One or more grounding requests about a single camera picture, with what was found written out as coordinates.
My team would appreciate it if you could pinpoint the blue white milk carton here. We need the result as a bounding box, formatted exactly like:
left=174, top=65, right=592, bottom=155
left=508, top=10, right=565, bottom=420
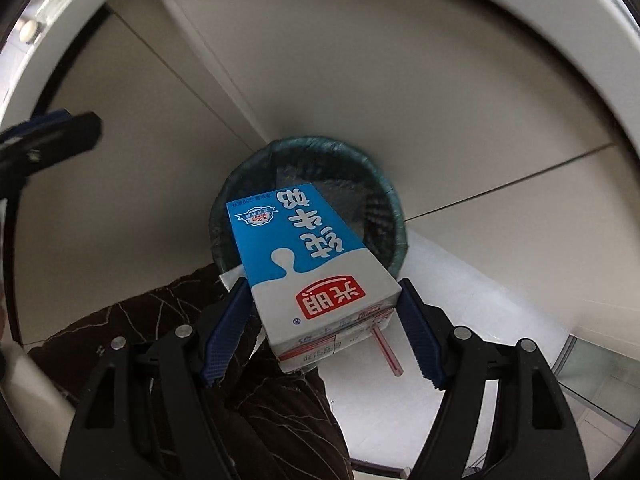
left=226, top=184, right=400, bottom=373

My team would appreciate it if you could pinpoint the green lined trash bin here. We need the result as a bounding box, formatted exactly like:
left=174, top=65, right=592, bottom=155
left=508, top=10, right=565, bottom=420
left=208, top=136, right=408, bottom=276

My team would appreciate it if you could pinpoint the dark patterned trousers leg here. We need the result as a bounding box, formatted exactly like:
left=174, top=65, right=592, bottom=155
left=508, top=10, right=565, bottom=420
left=30, top=266, right=354, bottom=479

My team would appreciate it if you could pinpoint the pink drinking straw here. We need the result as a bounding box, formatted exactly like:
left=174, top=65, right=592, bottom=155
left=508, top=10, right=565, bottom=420
left=371, top=325, right=404, bottom=377

